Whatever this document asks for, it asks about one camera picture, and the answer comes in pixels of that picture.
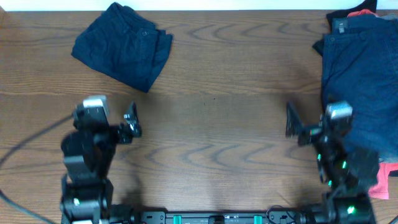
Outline navy blue shorts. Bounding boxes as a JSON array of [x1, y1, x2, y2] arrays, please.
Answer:
[[322, 14, 397, 163]]

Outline folded dark navy shorts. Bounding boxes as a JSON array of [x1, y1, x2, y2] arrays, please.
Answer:
[[71, 2, 173, 93]]

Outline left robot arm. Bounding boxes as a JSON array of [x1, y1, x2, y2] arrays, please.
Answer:
[[60, 103, 142, 223]]

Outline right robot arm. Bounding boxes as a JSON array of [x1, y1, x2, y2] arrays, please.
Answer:
[[285, 101, 379, 223]]

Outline red garment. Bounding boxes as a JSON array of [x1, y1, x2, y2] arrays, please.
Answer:
[[348, 10, 397, 199]]

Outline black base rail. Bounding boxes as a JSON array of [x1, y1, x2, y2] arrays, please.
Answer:
[[110, 204, 330, 224]]

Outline black garment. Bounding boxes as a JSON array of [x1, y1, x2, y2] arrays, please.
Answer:
[[312, 0, 377, 56]]

